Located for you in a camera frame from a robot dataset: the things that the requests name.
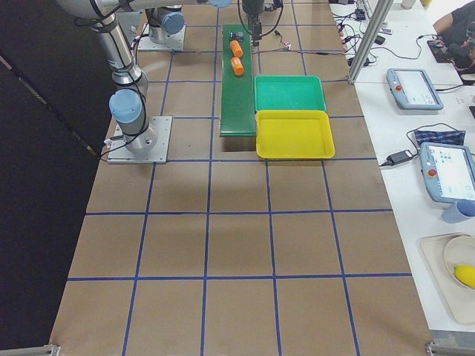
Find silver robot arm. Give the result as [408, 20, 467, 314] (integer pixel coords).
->
[145, 5, 185, 45]
[57, 1, 185, 156]

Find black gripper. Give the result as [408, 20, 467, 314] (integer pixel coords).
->
[243, 0, 264, 46]

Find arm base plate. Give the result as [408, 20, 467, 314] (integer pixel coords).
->
[138, 25, 186, 52]
[106, 116, 173, 164]

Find blue plastic cup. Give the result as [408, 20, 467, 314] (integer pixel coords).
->
[442, 200, 474, 223]

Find beige serving tray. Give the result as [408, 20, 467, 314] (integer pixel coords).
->
[419, 233, 474, 325]

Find green push button switch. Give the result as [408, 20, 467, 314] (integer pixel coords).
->
[229, 32, 244, 42]

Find upper teach pendant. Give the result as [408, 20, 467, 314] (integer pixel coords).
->
[386, 68, 444, 111]

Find aluminium frame post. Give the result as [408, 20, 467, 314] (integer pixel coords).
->
[347, 0, 393, 84]

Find cream bowl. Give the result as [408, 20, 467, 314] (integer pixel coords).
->
[443, 236, 474, 289]

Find red black controller wires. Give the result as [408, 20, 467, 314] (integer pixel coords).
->
[255, 30, 350, 56]

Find blue patterned cloth pouch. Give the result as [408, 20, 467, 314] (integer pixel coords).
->
[414, 130, 466, 149]

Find yellow banana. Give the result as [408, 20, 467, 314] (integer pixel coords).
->
[454, 265, 475, 289]

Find orange cylinder with 4680 print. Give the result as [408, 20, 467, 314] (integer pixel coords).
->
[230, 56, 245, 76]

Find black power adapter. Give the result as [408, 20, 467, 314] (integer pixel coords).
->
[380, 150, 414, 167]

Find green plastic tray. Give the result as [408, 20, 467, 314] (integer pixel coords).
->
[254, 75, 327, 111]

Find lower teach pendant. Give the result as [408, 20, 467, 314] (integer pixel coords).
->
[419, 142, 474, 203]

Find teach pendant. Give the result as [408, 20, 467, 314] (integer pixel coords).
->
[386, 68, 444, 111]
[419, 142, 474, 203]

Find person in black shirt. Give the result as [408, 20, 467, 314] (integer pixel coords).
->
[433, 1, 474, 72]

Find green conveyor belt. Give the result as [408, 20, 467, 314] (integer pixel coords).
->
[220, 24, 256, 137]

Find yellow plastic tray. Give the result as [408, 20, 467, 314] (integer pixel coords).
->
[255, 110, 335, 159]

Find plain orange cylinder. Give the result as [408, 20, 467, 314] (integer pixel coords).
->
[229, 40, 243, 59]

